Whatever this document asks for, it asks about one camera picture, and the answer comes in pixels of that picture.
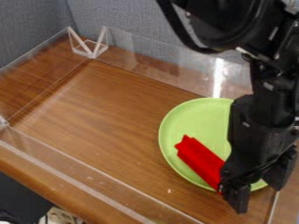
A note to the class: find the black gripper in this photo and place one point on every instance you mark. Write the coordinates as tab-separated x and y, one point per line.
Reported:
264	152

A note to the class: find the red rectangular block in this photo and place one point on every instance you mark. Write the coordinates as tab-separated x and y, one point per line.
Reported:
202	160

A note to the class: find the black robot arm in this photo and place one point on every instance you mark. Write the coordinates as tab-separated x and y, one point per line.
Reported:
262	29

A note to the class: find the green round plate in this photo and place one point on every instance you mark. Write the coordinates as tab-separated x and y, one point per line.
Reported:
201	118

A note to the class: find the white power strip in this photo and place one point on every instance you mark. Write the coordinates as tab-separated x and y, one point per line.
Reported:
59	216

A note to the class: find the black box under table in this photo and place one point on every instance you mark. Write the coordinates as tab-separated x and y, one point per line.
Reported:
22	205

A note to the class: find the clear acrylic enclosure wall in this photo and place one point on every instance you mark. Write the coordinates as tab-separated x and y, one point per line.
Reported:
79	126

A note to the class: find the clear acrylic corner bracket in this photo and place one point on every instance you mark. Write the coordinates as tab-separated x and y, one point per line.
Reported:
86	47

